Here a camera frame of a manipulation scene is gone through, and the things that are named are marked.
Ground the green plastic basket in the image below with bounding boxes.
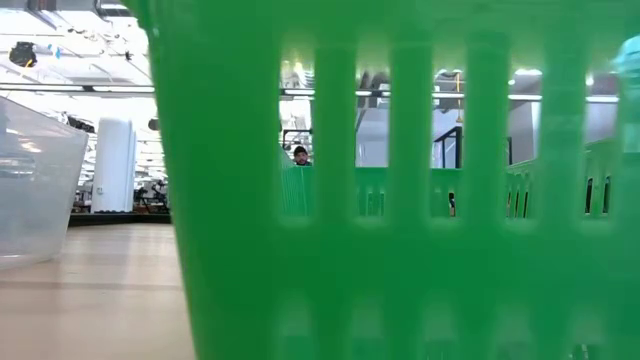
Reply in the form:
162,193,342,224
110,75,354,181
119,0,640,360

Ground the clear plastic basket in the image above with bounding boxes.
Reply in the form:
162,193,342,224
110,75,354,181
0,95,90,274

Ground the person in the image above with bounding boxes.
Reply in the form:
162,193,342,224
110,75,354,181
292,145,314,168

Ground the white pillar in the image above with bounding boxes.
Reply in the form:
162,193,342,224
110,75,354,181
91,117,139,215

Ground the yellow hanging cord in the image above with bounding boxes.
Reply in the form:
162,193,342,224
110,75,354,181
454,72,463,125

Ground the black hanging cable reel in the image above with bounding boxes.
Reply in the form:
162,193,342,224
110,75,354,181
8,41,39,69

